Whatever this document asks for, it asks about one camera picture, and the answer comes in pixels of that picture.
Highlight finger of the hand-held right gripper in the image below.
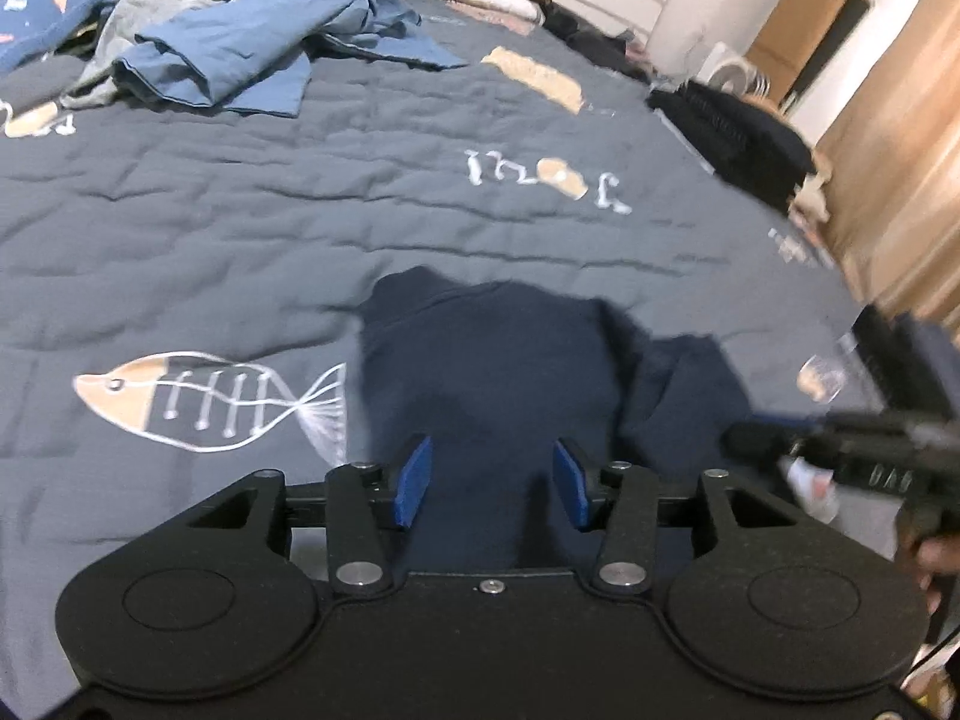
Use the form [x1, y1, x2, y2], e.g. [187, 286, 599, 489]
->
[724, 412, 833, 466]

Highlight pale grey garment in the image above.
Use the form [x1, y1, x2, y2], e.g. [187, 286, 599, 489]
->
[60, 0, 301, 110]

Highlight grey quilted bedspread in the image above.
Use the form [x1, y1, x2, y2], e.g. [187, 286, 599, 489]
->
[0, 0, 901, 691]

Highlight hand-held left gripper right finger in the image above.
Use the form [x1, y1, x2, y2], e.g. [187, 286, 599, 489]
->
[551, 439, 803, 601]

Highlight blue carrot print pillow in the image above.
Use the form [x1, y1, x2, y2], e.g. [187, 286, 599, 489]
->
[0, 0, 113, 76]

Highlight beige curtain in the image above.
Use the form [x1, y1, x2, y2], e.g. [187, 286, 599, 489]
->
[814, 0, 960, 323]

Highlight black folded clothes stack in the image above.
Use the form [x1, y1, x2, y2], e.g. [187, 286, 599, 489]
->
[649, 82, 818, 207]

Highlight blue garment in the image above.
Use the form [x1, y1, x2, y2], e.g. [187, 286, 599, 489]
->
[112, 0, 466, 117]

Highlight person's right hand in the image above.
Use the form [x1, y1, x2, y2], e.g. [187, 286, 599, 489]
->
[896, 517, 960, 642]

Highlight black clothes pile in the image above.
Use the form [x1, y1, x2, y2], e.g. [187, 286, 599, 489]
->
[544, 4, 653, 83]

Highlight navy t-shirt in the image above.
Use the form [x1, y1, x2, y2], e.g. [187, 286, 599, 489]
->
[352, 266, 758, 571]

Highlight folded black garment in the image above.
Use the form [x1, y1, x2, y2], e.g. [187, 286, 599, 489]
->
[855, 305, 913, 407]

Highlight folded navy garment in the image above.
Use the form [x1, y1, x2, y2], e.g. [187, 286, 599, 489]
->
[896, 315, 960, 421]

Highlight cream cloth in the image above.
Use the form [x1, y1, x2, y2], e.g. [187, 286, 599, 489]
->
[787, 157, 834, 223]

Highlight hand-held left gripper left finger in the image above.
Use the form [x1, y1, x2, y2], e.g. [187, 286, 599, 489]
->
[172, 433, 434, 601]

